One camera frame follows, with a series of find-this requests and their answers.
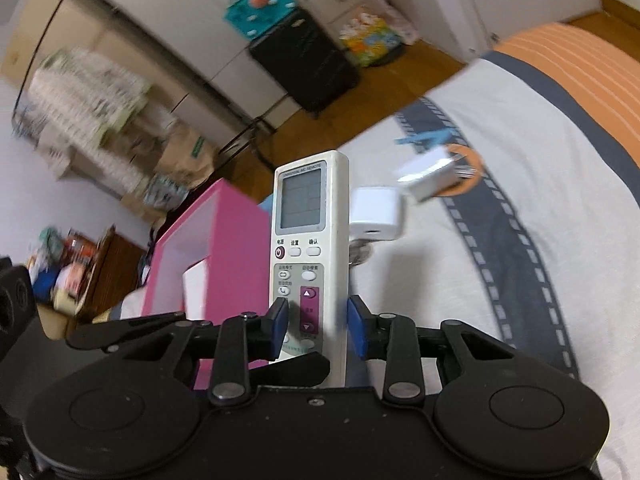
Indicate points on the pink cardboard box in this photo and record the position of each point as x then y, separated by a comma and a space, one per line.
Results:
240, 260

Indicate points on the clutter of small items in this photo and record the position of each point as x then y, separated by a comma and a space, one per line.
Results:
55, 260

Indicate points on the blue clip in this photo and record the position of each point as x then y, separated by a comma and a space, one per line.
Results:
425, 137

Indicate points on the black suitcase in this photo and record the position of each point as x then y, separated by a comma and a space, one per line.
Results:
305, 60

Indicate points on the white knitted cardigan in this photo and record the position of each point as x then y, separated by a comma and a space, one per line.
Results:
85, 90

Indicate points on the white cube charger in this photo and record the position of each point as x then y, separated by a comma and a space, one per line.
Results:
377, 210

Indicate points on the printed plastic bag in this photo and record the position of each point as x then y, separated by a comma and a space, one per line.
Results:
162, 192

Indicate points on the beige wooden board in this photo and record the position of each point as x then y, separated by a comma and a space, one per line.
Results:
30, 20

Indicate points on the white charger with prongs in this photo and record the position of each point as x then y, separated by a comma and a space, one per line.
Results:
430, 172

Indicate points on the white remote with display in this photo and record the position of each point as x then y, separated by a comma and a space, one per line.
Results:
300, 200

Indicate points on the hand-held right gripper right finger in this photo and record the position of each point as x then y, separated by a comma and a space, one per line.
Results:
356, 325

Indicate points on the striped printed bed sheet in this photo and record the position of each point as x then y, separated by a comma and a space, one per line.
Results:
550, 160

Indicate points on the bunch of keys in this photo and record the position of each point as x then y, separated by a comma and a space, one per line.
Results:
360, 252

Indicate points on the black clothes rack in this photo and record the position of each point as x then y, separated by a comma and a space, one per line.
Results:
240, 130

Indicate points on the colourful cartoon box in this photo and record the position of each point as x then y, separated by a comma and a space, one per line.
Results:
367, 37

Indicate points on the teal handbag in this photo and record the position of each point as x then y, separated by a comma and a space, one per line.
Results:
255, 5

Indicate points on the grey wooden wardrobe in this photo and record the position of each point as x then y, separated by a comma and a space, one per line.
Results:
200, 20

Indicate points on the white plastic bag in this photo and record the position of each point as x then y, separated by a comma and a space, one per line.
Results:
400, 20

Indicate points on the brown paper bag green label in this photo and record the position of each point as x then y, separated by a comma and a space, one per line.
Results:
187, 152

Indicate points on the dark wooden cabinet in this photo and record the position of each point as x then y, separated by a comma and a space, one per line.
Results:
115, 270

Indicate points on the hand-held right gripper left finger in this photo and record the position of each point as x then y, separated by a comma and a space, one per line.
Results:
280, 320

